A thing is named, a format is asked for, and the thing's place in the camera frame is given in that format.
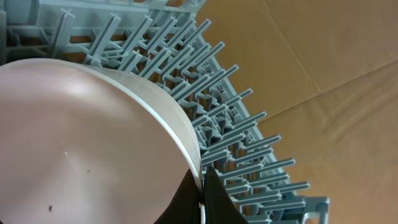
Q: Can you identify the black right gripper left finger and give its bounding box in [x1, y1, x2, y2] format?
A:
[154, 169, 201, 224]

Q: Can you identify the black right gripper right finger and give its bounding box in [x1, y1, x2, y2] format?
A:
[203, 167, 248, 224]

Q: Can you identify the white bowl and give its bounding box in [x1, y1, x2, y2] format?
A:
[1, 58, 203, 223]

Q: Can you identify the grey dishwasher rack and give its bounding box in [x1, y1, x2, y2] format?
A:
[1, 0, 330, 223]

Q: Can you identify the brown cardboard board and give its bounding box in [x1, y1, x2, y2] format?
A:
[197, 0, 397, 223]

